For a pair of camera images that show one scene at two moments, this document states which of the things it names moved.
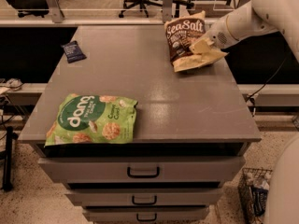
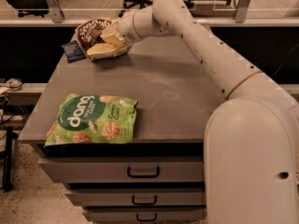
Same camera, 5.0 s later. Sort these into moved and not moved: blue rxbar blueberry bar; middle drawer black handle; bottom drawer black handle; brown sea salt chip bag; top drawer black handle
Moved: brown sea salt chip bag
Not moved: bottom drawer black handle; top drawer black handle; middle drawer black handle; blue rxbar blueberry bar
